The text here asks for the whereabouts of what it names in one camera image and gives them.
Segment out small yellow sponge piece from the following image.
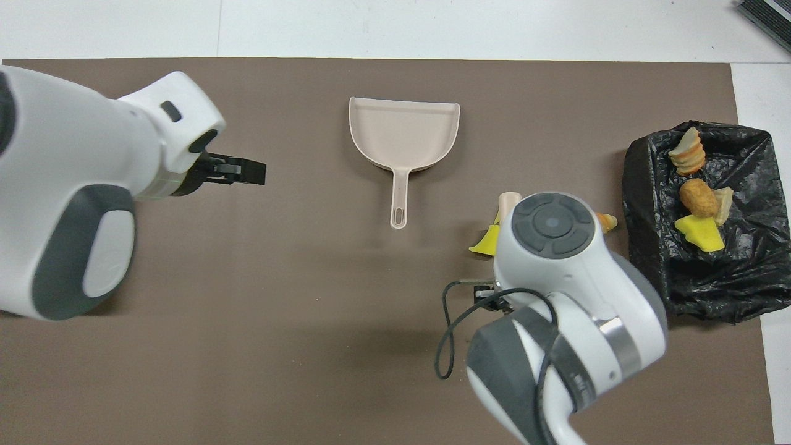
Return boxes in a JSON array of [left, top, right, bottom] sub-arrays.
[[468, 213, 502, 257]]

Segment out brown bread roll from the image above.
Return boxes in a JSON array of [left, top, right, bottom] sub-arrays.
[[680, 179, 719, 218]]

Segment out grey ribbed device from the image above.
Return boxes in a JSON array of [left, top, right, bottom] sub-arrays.
[[734, 0, 791, 53]]

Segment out black bag lined bin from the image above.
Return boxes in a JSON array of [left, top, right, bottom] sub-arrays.
[[621, 121, 791, 325]]

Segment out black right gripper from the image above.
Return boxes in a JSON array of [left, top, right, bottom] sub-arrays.
[[475, 283, 509, 308]]

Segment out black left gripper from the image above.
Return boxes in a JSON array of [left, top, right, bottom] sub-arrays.
[[170, 153, 266, 197]]

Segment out large yellow sponge piece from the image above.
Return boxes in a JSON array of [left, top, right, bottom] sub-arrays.
[[674, 214, 725, 252]]

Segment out beige plastic dustpan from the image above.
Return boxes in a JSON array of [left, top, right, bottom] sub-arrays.
[[349, 96, 461, 230]]

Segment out brown table mat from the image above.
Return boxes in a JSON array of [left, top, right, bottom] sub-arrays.
[[0, 59, 776, 445]]

